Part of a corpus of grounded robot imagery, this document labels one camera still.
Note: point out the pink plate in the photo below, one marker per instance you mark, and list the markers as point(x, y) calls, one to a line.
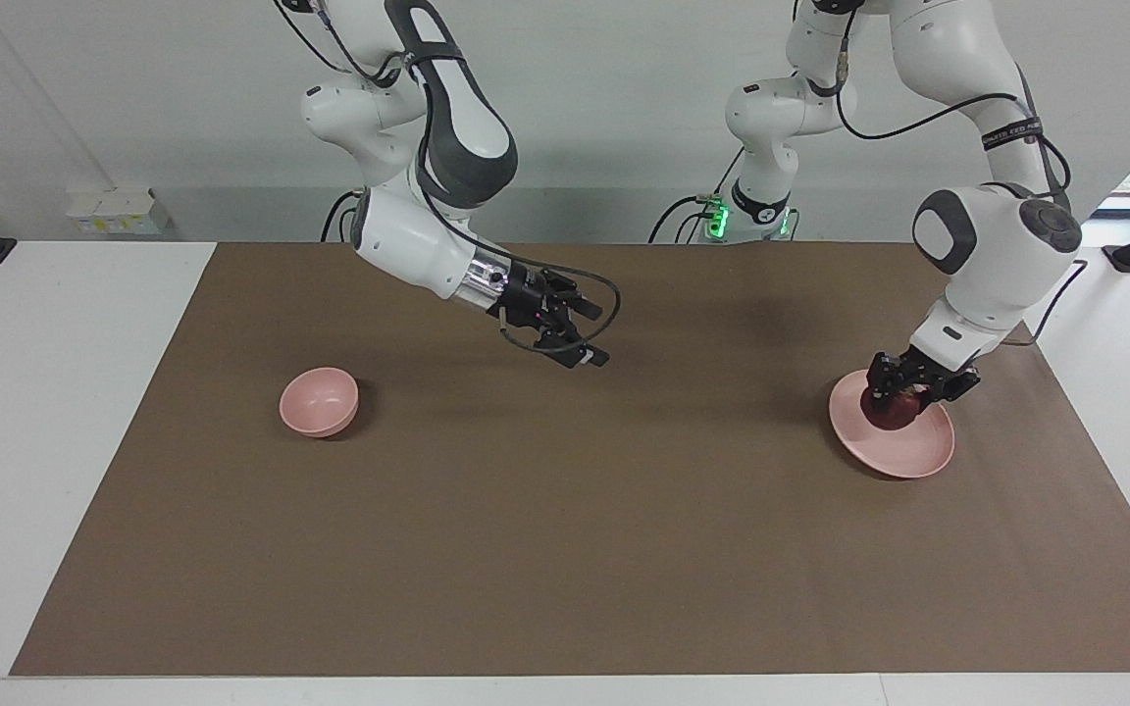
point(908, 456)

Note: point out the pink bowl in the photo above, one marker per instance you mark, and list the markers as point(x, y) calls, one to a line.
point(318, 400)

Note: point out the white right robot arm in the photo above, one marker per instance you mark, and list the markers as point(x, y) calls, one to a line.
point(408, 245)

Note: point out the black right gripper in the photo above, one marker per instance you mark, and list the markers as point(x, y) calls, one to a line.
point(531, 299)

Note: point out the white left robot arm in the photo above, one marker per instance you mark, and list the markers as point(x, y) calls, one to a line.
point(997, 265)

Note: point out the white wall power box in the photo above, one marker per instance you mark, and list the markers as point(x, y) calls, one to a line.
point(114, 214)

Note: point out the dark red apple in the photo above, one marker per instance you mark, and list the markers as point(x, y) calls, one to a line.
point(894, 417)

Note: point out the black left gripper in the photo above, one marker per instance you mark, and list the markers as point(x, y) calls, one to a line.
point(933, 368)

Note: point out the brown table mat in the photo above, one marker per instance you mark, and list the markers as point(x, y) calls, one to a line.
point(565, 539)

